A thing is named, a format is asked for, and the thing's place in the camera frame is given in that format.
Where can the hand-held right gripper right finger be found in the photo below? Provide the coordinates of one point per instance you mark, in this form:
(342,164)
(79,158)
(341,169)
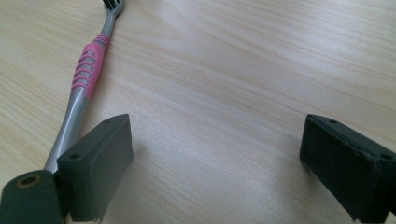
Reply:
(348,168)

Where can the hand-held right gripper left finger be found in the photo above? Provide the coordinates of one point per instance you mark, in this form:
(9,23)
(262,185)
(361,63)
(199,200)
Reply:
(96,165)

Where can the grey and pink toothbrush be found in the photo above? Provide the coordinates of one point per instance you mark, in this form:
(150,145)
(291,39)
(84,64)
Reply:
(84,73)

